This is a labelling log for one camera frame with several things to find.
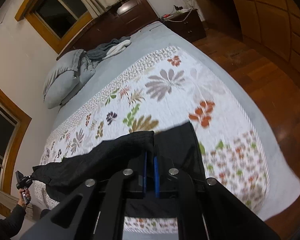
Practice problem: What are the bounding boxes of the black pants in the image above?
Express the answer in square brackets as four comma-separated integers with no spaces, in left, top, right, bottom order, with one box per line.
[32,121,207,218]

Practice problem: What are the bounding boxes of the dark sleeved left forearm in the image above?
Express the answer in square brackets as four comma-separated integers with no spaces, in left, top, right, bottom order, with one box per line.
[0,204,26,239]

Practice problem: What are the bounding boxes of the person's left hand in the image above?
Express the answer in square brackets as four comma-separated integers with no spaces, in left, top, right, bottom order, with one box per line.
[18,188,31,209]

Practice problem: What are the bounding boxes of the wooden framed side window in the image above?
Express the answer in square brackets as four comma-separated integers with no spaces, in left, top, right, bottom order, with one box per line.
[0,89,32,193]

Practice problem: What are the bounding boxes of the white floral quilt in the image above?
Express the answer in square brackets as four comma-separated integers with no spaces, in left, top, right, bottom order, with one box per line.
[34,45,271,234]

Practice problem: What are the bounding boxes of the grey pillow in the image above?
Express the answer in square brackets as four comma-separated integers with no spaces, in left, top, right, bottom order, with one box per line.
[43,49,98,109]

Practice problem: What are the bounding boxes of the grey bed sheet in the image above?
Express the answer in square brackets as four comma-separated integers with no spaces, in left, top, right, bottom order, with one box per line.
[51,22,300,220]

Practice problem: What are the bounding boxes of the grey and white clothes pile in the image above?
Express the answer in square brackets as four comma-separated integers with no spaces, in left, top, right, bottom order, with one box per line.
[86,36,132,62]

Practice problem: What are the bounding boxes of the dark wooden nightstand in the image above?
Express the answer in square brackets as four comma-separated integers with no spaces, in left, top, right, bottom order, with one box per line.
[161,9,206,43]

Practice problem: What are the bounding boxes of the dark wooden headboard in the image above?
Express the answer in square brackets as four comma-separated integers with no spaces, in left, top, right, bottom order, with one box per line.
[58,0,159,59]

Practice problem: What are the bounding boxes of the orange wooden wardrobe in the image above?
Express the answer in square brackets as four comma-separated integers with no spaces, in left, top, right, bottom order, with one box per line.
[196,0,300,76]

